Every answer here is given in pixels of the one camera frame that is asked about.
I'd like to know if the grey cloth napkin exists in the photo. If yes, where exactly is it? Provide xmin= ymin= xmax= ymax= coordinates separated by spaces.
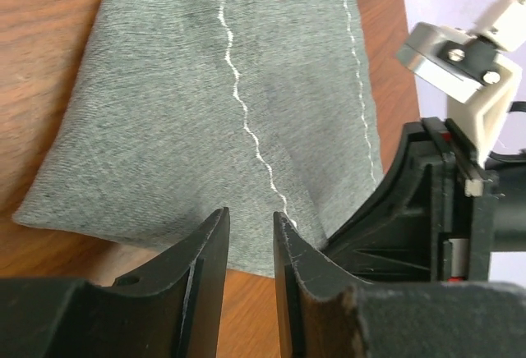
xmin=13 ymin=0 xmax=383 ymax=276

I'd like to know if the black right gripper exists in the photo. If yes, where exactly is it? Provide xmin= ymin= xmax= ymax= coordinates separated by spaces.
xmin=324 ymin=117 xmax=525 ymax=282

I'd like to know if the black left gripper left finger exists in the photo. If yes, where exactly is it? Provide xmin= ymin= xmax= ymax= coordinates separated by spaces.
xmin=1 ymin=209 xmax=229 ymax=357

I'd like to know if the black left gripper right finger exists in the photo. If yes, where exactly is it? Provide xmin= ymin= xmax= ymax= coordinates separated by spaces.
xmin=274 ymin=212 xmax=525 ymax=357

